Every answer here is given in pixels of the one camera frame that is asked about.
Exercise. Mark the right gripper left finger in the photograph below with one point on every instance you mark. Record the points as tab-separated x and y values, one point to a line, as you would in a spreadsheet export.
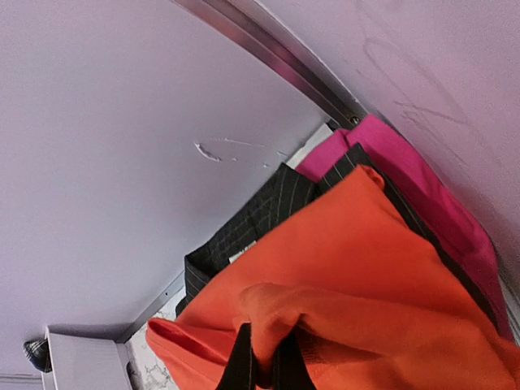
240	371

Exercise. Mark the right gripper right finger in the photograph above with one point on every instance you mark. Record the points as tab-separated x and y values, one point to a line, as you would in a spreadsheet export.
288	367

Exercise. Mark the orange t-shirt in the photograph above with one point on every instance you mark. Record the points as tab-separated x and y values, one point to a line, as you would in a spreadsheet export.
371	303

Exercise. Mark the black white plaid shirt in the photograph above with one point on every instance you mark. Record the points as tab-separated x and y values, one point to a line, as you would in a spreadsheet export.
38	354

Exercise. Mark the white plastic laundry bin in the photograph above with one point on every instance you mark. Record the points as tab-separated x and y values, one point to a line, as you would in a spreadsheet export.
85	363

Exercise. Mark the folded dark striped shirt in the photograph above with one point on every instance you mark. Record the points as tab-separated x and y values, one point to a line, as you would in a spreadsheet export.
284	194

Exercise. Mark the folded pink garment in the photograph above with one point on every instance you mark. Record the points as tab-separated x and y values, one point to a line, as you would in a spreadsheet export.
459	233

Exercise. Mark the right aluminium wall post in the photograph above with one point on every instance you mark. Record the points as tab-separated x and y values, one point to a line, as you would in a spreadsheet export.
256	30

